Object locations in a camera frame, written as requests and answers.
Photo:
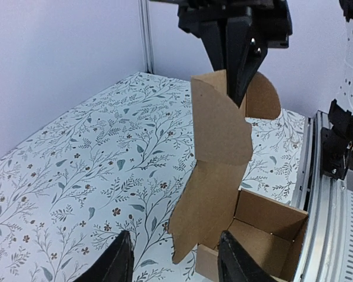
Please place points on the aluminium front rail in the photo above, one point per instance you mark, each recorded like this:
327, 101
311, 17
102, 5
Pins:
327, 250

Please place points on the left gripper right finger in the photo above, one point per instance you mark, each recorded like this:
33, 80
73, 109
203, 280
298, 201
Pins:
235, 263

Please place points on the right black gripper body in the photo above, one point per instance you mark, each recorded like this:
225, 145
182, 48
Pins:
207, 20

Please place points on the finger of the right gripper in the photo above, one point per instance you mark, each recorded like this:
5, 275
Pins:
246, 50
213, 35

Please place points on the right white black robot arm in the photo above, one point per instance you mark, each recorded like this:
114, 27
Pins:
321, 69

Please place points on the right aluminium frame post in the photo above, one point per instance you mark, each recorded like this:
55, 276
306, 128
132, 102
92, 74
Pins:
145, 25

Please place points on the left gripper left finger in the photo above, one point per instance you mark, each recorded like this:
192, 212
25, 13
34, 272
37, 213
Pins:
115, 264

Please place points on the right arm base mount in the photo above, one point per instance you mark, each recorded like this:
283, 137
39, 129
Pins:
337, 143

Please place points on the floral patterned table mat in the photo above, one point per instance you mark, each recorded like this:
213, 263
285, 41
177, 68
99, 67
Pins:
119, 161

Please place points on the brown cardboard box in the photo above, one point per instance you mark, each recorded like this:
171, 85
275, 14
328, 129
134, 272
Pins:
213, 200

